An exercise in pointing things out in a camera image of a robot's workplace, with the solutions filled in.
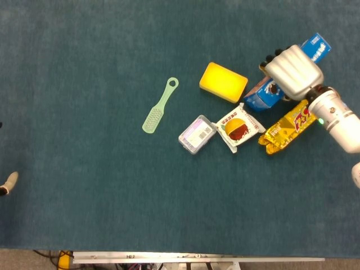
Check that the yellow floor block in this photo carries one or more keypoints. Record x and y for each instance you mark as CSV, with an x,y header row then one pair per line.
x,y
64,260

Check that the clear plastic box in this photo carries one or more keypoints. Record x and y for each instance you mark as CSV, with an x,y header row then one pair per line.
x,y
197,135

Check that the blue cookie box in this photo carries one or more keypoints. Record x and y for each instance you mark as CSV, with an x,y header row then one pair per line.
x,y
261,97

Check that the yellow snack bag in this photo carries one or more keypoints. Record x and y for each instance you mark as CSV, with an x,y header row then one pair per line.
x,y
281,132

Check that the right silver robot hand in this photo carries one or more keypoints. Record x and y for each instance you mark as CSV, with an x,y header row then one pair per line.
x,y
295,73

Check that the green plastic brush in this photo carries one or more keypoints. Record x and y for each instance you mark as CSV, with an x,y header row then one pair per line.
x,y
153,119

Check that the wiring under table rail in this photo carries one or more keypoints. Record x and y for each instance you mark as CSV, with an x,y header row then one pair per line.
x,y
174,266

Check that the aluminium table rail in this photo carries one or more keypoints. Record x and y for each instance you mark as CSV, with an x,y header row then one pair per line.
x,y
197,257

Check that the white burger snack packet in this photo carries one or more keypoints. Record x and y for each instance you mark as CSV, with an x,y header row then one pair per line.
x,y
239,128

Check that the yellow sponge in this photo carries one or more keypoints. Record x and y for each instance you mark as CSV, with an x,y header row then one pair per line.
x,y
223,81

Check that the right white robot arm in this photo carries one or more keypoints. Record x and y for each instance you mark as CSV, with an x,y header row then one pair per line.
x,y
340,121

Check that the teal carpet table cover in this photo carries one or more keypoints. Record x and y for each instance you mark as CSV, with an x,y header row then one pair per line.
x,y
112,197

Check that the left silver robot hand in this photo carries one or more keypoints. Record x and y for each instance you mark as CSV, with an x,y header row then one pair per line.
x,y
9,181

